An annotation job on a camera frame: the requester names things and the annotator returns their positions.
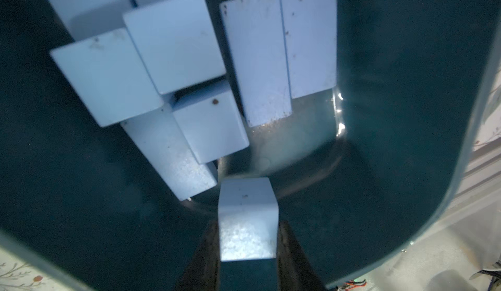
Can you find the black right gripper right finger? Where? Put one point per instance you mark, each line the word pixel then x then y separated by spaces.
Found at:
pixel 294 271

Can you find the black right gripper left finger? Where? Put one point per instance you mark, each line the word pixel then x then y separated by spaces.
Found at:
pixel 203 271

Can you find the light blue cube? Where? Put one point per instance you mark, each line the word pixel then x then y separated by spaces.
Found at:
pixel 211 122
pixel 248 220

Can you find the long light blue block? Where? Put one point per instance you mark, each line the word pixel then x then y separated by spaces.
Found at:
pixel 310 31

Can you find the dark teal plastic tray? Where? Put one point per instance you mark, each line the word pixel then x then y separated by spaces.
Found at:
pixel 358 171

